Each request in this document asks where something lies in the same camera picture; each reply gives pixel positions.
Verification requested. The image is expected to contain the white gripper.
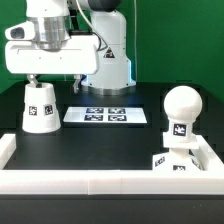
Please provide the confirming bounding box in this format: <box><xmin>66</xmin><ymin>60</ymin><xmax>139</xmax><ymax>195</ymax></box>
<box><xmin>5</xmin><ymin>35</ymin><xmax>99</xmax><ymax>94</ymax></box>

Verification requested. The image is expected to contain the white lamp shade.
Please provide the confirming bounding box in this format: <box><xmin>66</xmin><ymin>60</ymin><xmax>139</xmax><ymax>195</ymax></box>
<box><xmin>22</xmin><ymin>83</ymin><xmax>61</xmax><ymax>133</ymax></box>

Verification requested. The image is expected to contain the white lamp bulb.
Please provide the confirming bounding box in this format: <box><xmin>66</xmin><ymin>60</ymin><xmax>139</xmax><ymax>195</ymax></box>
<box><xmin>164</xmin><ymin>86</ymin><xmax>202</xmax><ymax>142</ymax></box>

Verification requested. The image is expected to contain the white lamp base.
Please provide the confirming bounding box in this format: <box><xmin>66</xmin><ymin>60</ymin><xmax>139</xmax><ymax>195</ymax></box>
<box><xmin>152</xmin><ymin>133</ymin><xmax>203</xmax><ymax>172</ymax></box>

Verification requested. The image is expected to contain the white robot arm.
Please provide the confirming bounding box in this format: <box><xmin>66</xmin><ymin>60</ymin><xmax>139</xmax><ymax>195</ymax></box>
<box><xmin>5</xmin><ymin>0</ymin><xmax>136</xmax><ymax>95</ymax></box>

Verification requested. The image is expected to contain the white marker tag board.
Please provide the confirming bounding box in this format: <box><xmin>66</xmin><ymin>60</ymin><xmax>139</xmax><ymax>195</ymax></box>
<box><xmin>63</xmin><ymin>107</ymin><xmax>147</xmax><ymax>124</ymax></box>

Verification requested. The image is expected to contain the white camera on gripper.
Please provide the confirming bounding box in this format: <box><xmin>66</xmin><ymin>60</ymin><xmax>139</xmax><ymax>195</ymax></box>
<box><xmin>5</xmin><ymin>21</ymin><xmax>35</xmax><ymax>41</ymax></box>

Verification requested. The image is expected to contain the white U-shaped frame wall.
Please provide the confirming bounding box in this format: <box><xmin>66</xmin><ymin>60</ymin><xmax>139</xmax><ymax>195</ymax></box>
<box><xmin>0</xmin><ymin>134</ymin><xmax>224</xmax><ymax>195</ymax></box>

